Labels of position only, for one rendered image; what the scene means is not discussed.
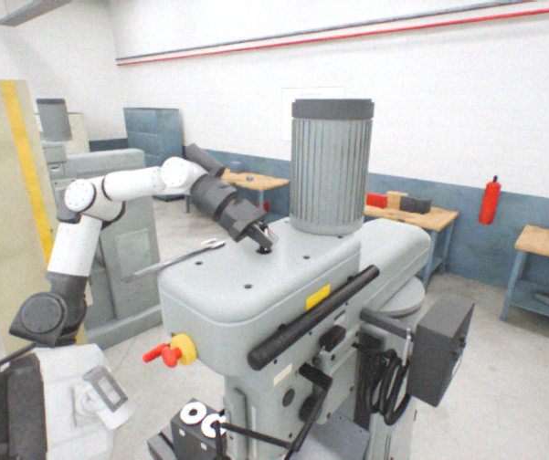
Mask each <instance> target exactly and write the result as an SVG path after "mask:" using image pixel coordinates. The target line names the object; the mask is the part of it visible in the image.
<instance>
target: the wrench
mask: <svg viewBox="0 0 549 460"><path fill-rule="evenodd" d="M215 242H216V239H215V238H212V239H209V240H207V241H205V242H204V243H201V246H198V247H196V248H193V249H191V250H188V251H186V252H183V253H182V254H179V255H177V256H173V257H170V258H168V259H165V260H164V261H161V262H159V263H156V264H154V265H152V266H149V267H146V268H144V269H141V270H139V271H136V272H134V273H131V274H130V275H127V276H125V277H121V281H122V282H123V283H125V284H127V283H130V282H132V281H133V280H136V279H138V278H140V277H144V276H147V275H149V274H151V273H153V272H155V271H157V270H160V269H162V268H165V267H168V266H170V265H172V264H174V263H177V262H179V261H182V260H184V259H186V258H188V257H190V256H194V255H196V254H199V253H201V252H203V251H206V250H207V249H211V250H213V249H215V248H219V247H221V246H224V245H225V242H224V241H221V242H218V243H216V244H214V245H211V244H213V243H215Z"/></svg>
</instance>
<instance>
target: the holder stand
mask: <svg viewBox="0 0 549 460"><path fill-rule="evenodd" d="M217 413H218V411H217V410H215V409H213V408H211V407H209V406H208V405H206V404H204V403H202V402H200V401H198V400H197V399H195V398H192V399H191V400H190V401H189V402H188V403H187V404H186V405H185V406H184V407H183V408H182V409H181V410H180V411H179V412H178V413H177V414H176V415H175V416H174V417H173V418H172V419H171V420H170V424H171V430H172V437H173V443H174V455H175V457H177V458H178V459H180V460H211V459H212V458H213V457H215V456H216V438H215V428H214V421H215V419H219V420H220V422H225V421H226V416H225V415H224V416H223V417H221V418H220V417H219V416H218V414H217ZM221 436H222V447H223V455H226V454H227V430H226V429H225V430H224V429H221Z"/></svg>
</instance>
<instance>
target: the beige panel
mask: <svg viewBox="0 0 549 460"><path fill-rule="evenodd" d="M56 215H57V207H56V203H55V199H54V194H53V191H52V187H51V182H50V179H49V175H48V168H47V164H46V160H45V155H44V152H43V148H42V144H41V140H40V136H39V132H38V127H37V121H36V117H35V112H34V109H33V105H32V100H31V97H30V93H29V89H28V85H27V81H26V80H25V79H4V78H0V340H1V343H2V345H3V348H4V351H5V355H6V356H8V355H9V354H11V353H13V352H15V351H17V350H19V349H21V348H23V347H25V346H26V345H28V344H30V343H31V342H32V341H29V340H24V339H21V338H18V337H16V336H13V335H10V334H9V333H8V331H9V328H10V326H11V324H12V322H13V320H14V318H15V316H16V313H17V312H18V310H19V308H20V306H21V305H22V303H23V302H24V301H25V300H26V299H27V298H28V297H30V296H32V295H34V294H36V293H38V292H49V290H50V288H51V285H50V283H49V282H48V281H47V280H46V279H45V276H46V273H47V270H48V264H49V260H50V258H51V254H52V250H53V247H54V244H55V240H56V237H57V233H58V228H59V224H60V222H59V221H58V219H57V218H56Z"/></svg>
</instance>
